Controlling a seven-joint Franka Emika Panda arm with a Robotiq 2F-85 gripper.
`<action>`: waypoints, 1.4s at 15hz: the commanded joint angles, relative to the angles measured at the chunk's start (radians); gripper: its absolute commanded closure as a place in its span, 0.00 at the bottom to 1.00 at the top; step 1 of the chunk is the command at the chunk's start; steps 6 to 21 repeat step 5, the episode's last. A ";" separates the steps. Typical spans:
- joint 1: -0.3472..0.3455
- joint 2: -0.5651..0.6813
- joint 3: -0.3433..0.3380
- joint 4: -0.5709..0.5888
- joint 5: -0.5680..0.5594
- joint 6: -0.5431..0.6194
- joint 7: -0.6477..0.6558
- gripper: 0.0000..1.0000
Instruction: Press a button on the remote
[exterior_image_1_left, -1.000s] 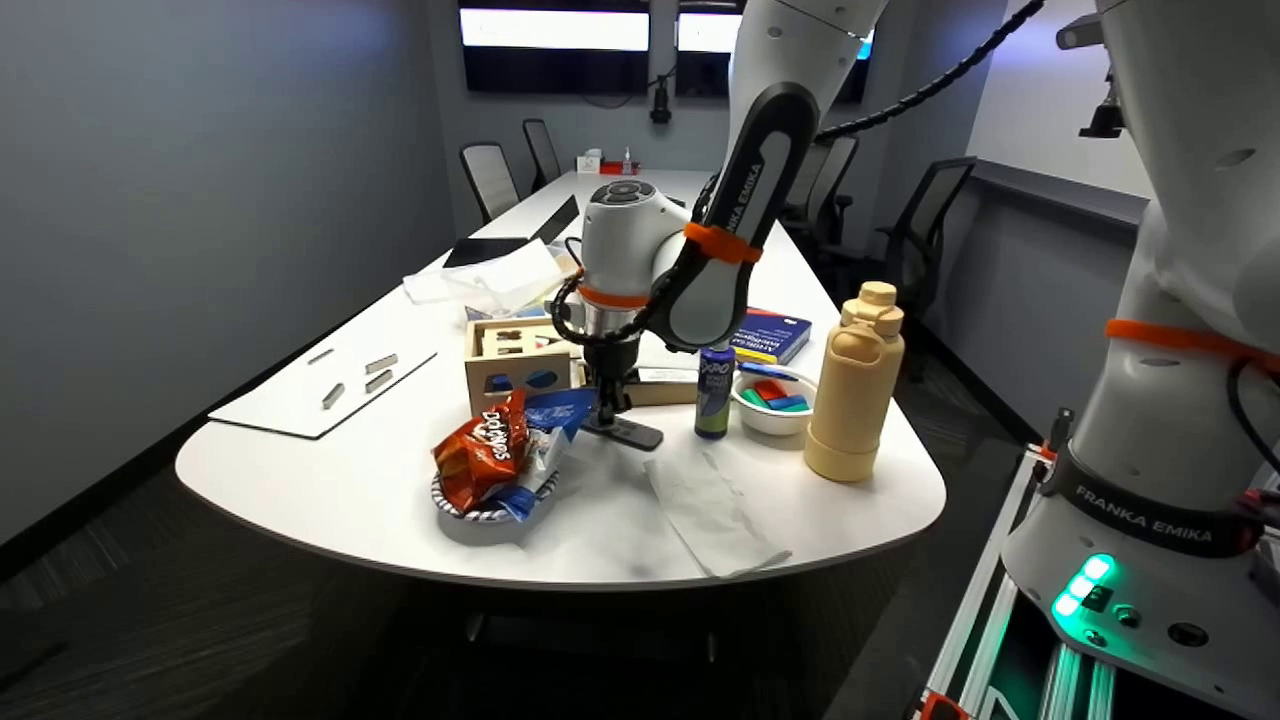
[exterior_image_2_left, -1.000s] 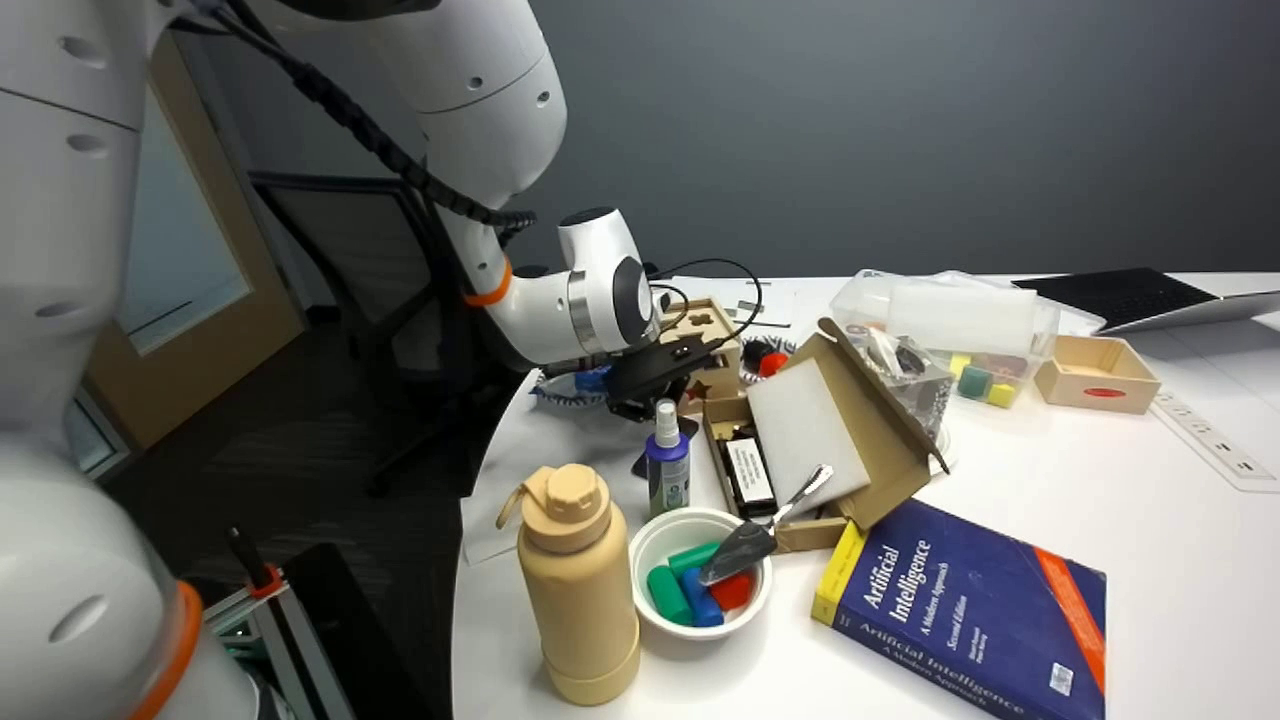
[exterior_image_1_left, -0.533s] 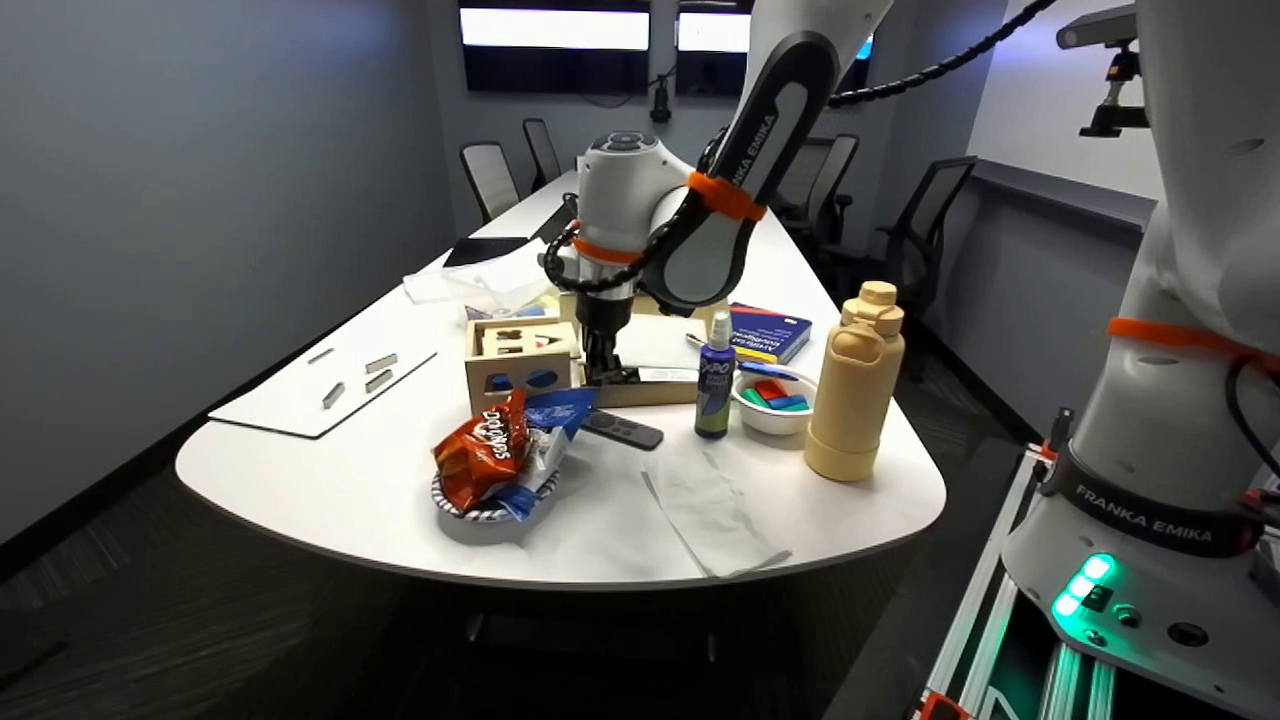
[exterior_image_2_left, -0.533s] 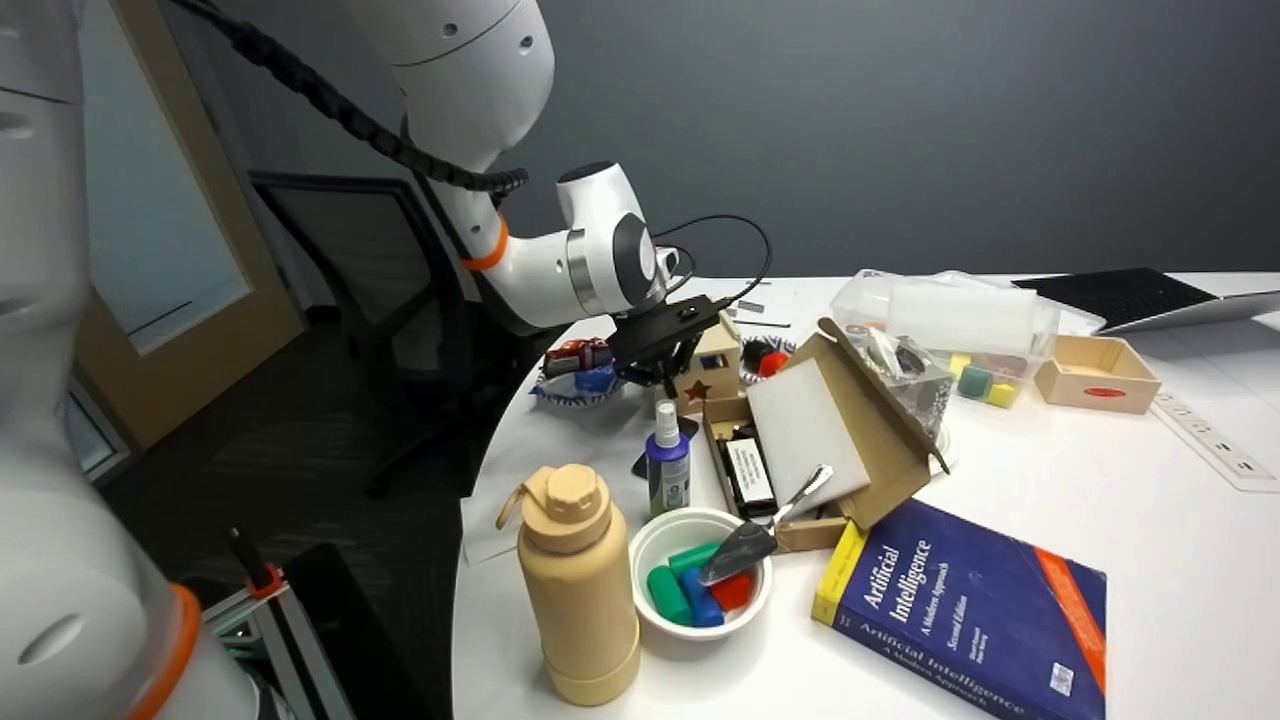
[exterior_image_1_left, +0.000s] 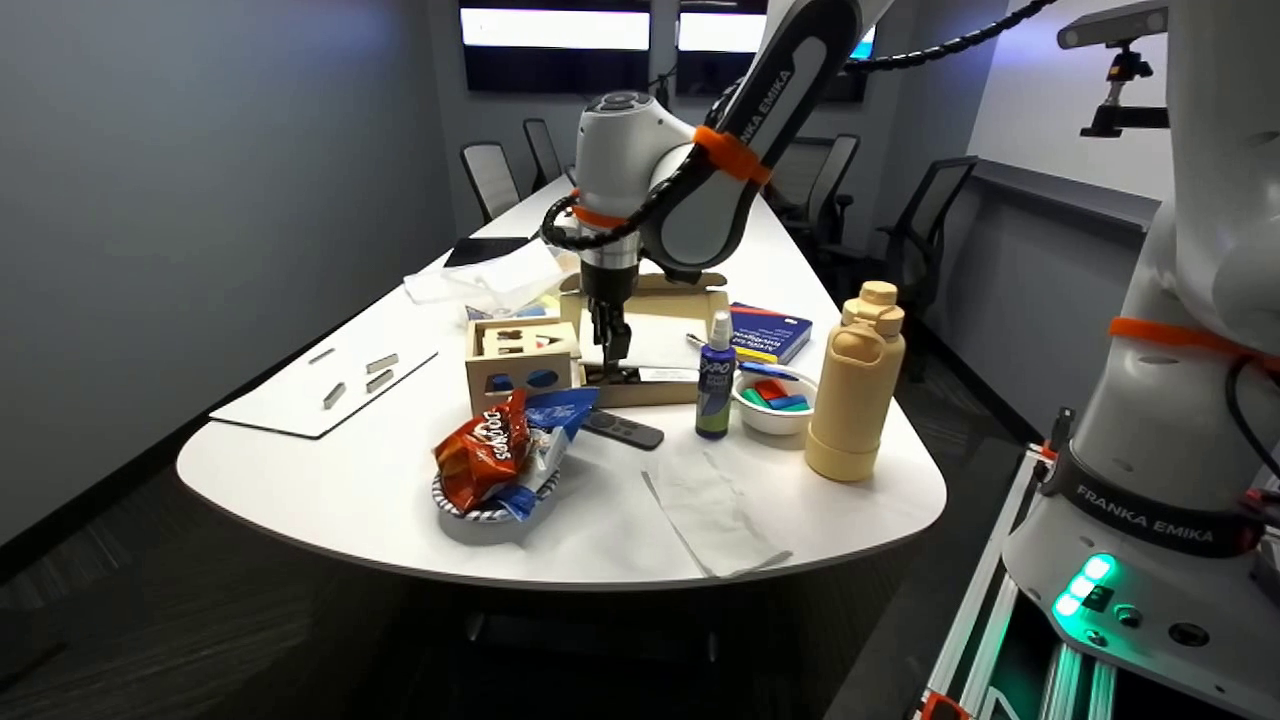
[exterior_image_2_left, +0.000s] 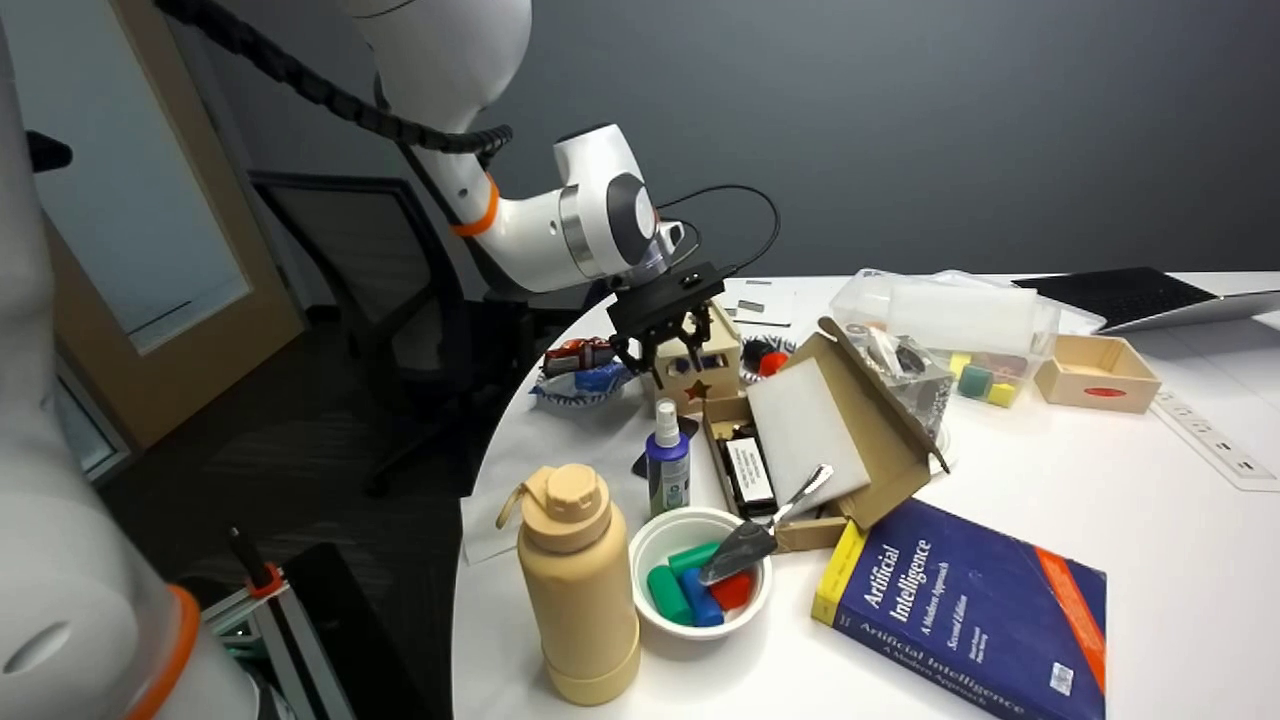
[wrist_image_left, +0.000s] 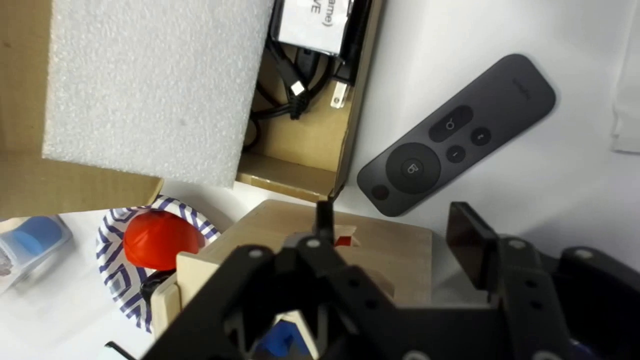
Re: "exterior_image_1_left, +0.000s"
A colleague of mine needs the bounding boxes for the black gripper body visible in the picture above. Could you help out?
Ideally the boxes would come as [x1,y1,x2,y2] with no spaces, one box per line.
[578,262,640,339]

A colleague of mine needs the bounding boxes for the black remote control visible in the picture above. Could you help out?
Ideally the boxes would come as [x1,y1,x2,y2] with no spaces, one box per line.
[584,406,667,455]

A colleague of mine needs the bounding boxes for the white sheet in box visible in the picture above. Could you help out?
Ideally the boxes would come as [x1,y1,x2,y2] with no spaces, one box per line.
[576,310,712,378]

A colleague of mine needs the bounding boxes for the blue snack bag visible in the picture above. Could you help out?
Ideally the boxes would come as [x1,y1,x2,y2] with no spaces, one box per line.
[499,384,607,529]

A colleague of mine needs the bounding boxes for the wooden shape sorter box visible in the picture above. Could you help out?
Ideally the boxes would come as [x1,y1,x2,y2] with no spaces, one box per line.
[461,318,588,417]

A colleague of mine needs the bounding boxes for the small blue bottle white cap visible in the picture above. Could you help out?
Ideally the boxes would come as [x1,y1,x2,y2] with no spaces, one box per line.
[690,310,740,443]

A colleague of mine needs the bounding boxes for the crumpled white plastic sheet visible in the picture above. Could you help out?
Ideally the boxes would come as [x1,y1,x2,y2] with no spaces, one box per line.
[401,235,568,321]

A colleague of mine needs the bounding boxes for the black laptop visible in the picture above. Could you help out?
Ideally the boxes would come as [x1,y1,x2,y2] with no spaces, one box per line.
[445,232,542,272]

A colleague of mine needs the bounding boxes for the blue book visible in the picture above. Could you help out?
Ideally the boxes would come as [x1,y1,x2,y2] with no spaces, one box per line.
[724,299,814,369]

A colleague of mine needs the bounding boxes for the coloured toy blocks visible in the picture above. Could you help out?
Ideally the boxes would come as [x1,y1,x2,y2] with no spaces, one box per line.
[740,378,812,417]

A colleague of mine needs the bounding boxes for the orange chip bag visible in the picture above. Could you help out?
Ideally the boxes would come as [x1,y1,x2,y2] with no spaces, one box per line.
[428,394,535,519]

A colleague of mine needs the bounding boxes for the grey office chair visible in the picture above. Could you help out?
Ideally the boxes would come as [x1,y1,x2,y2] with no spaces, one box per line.
[519,112,568,190]
[461,137,522,220]

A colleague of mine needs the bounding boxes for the white bowl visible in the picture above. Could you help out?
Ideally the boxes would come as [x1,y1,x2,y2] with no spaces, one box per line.
[732,369,820,443]

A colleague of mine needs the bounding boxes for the white paper towel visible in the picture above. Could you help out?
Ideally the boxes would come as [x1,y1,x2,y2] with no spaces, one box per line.
[645,443,800,586]

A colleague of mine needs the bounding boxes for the grey bowl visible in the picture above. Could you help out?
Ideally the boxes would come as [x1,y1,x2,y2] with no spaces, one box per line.
[430,455,573,552]

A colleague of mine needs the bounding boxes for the tall beige plastic bottle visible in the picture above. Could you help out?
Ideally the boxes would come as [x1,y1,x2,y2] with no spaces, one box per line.
[800,277,911,490]

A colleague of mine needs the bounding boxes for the white flat board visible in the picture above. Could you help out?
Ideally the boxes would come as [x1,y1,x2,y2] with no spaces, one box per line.
[208,339,445,443]

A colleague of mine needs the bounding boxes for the robot mounting stand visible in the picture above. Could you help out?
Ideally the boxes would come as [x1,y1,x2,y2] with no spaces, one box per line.
[915,438,1280,720]

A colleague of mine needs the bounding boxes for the wall monitor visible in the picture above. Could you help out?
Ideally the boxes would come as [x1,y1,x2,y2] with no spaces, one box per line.
[457,0,655,95]
[676,0,871,105]

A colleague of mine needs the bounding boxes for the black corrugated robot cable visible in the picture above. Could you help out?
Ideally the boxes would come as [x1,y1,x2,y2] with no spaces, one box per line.
[871,0,1060,71]

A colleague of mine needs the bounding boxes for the black camera on mount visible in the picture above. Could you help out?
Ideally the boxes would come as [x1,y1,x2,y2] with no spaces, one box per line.
[1054,0,1175,141]

